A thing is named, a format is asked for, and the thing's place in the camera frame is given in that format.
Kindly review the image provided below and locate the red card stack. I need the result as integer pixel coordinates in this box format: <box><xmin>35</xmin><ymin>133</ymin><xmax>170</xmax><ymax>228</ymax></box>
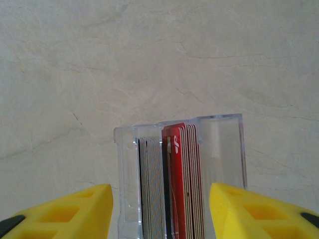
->
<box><xmin>161</xmin><ymin>122</ymin><xmax>205</xmax><ymax>239</ymax></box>

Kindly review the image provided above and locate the clear acrylic card box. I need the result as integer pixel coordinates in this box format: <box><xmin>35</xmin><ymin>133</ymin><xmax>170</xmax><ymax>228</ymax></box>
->
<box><xmin>113</xmin><ymin>113</ymin><xmax>248</xmax><ymax>239</ymax></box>

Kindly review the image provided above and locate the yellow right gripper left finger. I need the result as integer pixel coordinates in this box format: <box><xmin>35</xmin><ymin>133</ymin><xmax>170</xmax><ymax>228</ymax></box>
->
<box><xmin>0</xmin><ymin>183</ymin><xmax>114</xmax><ymax>239</ymax></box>

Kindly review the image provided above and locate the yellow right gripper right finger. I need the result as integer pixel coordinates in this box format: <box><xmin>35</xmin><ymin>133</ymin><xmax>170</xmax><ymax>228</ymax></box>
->
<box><xmin>208</xmin><ymin>183</ymin><xmax>319</xmax><ymax>239</ymax></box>

